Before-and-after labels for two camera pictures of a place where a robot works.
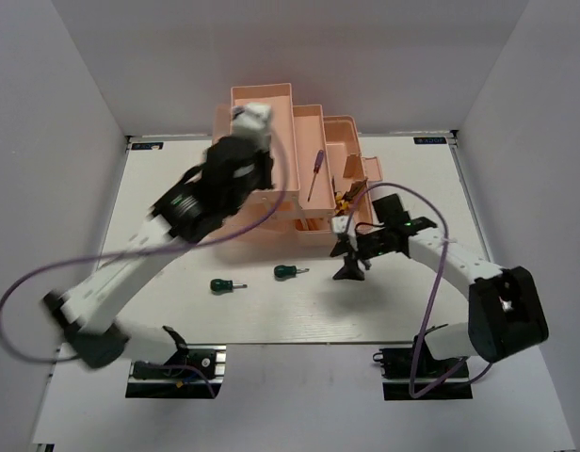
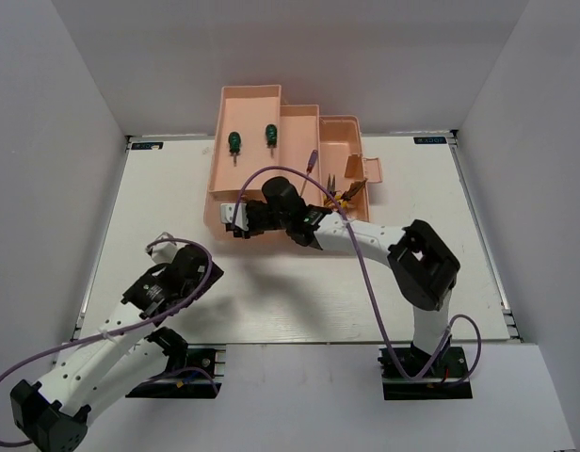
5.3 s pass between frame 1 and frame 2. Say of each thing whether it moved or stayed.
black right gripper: moved
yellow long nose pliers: moved
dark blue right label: stayed
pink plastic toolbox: stayed
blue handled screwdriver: moved
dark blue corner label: stayed
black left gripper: moved
